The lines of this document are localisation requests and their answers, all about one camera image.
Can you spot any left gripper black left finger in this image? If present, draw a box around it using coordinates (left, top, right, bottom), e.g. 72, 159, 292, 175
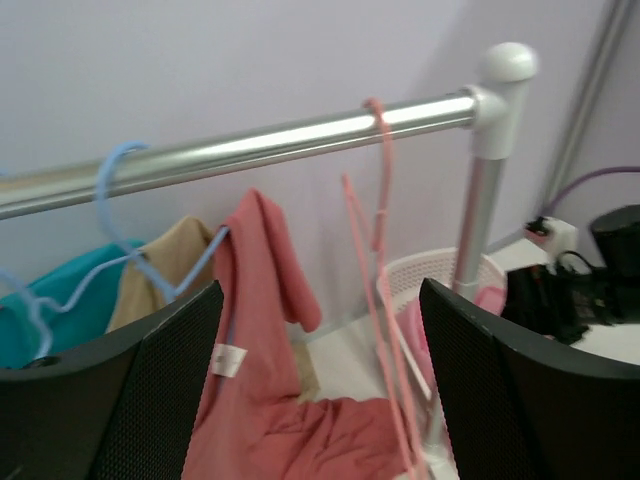
1, 282, 224, 479

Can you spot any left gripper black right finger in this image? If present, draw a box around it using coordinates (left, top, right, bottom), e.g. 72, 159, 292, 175
419, 279, 639, 479

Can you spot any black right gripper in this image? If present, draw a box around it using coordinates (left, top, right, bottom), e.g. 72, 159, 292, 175
501, 264, 623, 345

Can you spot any pink t-shirt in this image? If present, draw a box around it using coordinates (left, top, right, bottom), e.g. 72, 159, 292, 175
397, 286, 506, 379

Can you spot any coral red t-shirt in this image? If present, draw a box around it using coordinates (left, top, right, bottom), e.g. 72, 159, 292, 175
183, 190, 405, 479

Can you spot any light blue wire hanger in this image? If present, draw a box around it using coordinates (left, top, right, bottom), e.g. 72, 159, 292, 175
94, 141, 229, 308
1, 263, 124, 368

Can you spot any pink wire hanger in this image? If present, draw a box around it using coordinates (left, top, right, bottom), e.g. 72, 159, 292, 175
341, 98, 430, 479

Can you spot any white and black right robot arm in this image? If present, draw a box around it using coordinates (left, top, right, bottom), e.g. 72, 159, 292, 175
501, 205, 639, 345

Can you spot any teal t-shirt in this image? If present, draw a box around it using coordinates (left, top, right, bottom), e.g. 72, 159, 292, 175
1, 244, 149, 369

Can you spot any tan t-shirt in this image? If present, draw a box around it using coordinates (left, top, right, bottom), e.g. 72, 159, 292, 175
107, 216, 320, 403

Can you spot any white and grey clothes rack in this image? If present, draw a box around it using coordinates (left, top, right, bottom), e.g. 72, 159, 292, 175
0, 42, 540, 461

